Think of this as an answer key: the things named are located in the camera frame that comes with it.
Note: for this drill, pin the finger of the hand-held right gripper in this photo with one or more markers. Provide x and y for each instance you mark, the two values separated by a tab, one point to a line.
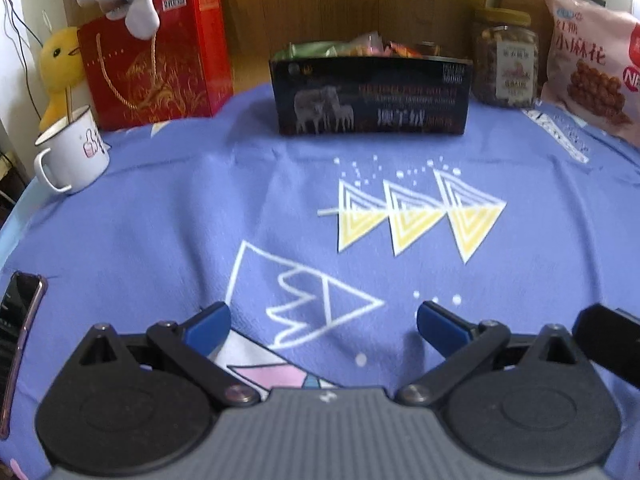
607	337

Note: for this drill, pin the white enamel mug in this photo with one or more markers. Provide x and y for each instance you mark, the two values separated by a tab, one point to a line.
75	152

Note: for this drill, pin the pink snack bag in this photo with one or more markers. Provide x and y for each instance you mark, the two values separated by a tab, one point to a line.
595	60

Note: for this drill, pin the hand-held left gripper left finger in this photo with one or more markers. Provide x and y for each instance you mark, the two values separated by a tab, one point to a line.
207	327

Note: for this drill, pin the clear jar with yellow lid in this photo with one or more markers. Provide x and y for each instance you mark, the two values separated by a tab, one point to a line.
505	60

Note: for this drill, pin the green snack packet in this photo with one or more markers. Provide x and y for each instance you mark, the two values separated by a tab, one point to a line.
312	50

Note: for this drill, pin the yellow duck plush toy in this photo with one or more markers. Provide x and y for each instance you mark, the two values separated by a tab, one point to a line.
57	70

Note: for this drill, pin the blue printed tablecloth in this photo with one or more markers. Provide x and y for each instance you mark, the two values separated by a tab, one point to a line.
175	220

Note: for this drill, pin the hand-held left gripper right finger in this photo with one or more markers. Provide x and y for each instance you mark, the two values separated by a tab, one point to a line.
442	327

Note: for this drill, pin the black smartphone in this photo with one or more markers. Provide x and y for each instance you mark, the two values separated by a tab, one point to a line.
17	345

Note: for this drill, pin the brown wooden panel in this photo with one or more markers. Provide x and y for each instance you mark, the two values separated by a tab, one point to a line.
350	0

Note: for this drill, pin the red gift bag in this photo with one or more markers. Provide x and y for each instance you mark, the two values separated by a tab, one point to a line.
155	75

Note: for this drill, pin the black cardboard box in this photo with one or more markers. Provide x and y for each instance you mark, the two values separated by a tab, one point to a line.
370	97

